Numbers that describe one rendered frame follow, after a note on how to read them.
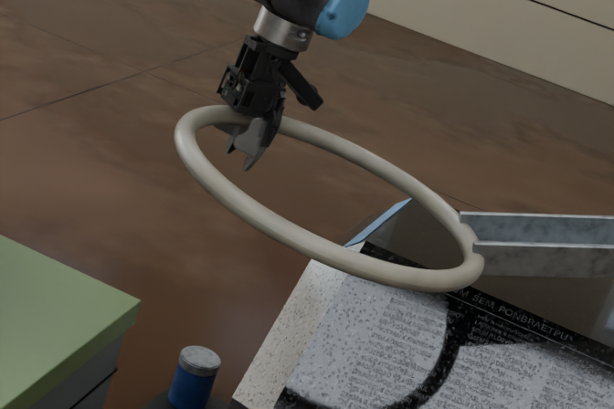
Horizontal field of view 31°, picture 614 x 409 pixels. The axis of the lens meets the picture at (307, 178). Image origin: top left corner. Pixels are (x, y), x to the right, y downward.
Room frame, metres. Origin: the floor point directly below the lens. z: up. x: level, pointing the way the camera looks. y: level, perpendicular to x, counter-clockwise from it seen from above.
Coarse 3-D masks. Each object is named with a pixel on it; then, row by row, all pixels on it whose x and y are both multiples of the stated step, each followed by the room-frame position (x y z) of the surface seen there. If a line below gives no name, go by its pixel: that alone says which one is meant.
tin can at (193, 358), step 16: (192, 352) 2.32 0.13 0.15; (208, 352) 2.35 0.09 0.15; (176, 368) 2.30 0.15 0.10; (192, 368) 2.27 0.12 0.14; (208, 368) 2.28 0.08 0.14; (176, 384) 2.28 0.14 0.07; (192, 384) 2.27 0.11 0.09; (208, 384) 2.29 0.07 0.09; (176, 400) 2.27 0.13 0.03; (192, 400) 2.27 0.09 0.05
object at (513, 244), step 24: (480, 216) 1.59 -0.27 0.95; (504, 216) 1.59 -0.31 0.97; (528, 216) 1.60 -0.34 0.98; (552, 216) 1.60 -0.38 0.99; (576, 216) 1.61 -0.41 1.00; (600, 216) 1.62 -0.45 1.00; (480, 240) 1.59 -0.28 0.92; (504, 240) 1.59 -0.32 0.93; (528, 240) 1.60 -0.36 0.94; (552, 240) 1.61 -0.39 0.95; (576, 240) 1.61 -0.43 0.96; (600, 240) 1.62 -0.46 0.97; (504, 264) 1.48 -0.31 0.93; (528, 264) 1.49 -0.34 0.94; (552, 264) 1.49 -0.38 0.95; (576, 264) 1.50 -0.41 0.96; (600, 264) 1.50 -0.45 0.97
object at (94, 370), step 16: (112, 352) 1.09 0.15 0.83; (80, 368) 1.01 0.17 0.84; (96, 368) 1.05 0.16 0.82; (112, 368) 1.10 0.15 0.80; (64, 384) 0.98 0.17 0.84; (80, 384) 1.02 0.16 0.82; (96, 384) 1.07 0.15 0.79; (48, 400) 0.95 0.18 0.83; (64, 400) 0.99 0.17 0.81; (80, 400) 1.03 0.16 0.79; (96, 400) 1.08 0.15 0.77
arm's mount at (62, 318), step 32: (0, 256) 1.12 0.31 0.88; (32, 256) 1.14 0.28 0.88; (0, 288) 1.05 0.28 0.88; (32, 288) 1.07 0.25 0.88; (64, 288) 1.09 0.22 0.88; (96, 288) 1.12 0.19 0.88; (0, 320) 0.99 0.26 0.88; (32, 320) 1.01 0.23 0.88; (64, 320) 1.03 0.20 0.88; (96, 320) 1.05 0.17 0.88; (128, 320) 1.10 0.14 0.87; (0, 352) 0.93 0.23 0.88; (32, 352) 0.95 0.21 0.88; (64, 352) 0.97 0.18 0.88; (96, 352) 1.04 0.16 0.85; (0, 384) 0.88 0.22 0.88; (32, 384) 0.90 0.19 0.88
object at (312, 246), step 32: (192, 128) 1.45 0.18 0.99; (288, 128) 1.69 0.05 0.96; (192, 160) 1.35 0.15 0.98; (352, 160) 1.71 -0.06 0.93; (384, 160) 1.72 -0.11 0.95; (224, 192) 1.30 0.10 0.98; (416, 192) 1.67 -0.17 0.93; (256, 224) 1.27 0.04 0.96; (288, 224) 1.27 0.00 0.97; (448, 224) 1.60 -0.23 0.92; (320, 256) 1.25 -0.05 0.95; (352, 256) 1.26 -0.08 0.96; (480, 256) 1.47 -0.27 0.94; (416, 288) 1.30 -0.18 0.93; (448, 288) 1.34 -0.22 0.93
